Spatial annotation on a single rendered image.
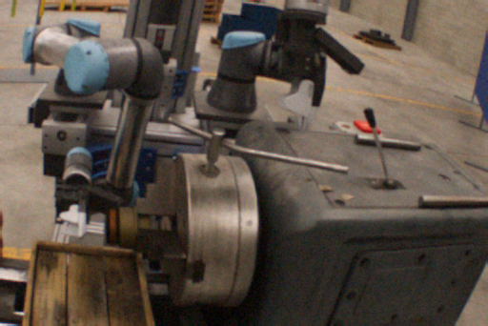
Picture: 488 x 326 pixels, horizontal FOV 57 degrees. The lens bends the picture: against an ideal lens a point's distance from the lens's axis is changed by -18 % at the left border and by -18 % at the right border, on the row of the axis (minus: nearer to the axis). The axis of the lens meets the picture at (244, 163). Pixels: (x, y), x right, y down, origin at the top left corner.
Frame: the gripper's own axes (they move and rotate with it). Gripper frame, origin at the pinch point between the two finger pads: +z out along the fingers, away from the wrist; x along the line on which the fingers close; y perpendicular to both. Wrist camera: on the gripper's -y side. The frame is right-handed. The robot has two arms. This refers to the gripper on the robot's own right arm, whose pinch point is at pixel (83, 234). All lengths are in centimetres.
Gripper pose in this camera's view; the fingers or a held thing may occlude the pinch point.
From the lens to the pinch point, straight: 103.4
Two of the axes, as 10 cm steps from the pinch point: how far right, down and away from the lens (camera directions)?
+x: 1.8, -9.0, -4.0
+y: -9.5, -0.6, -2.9
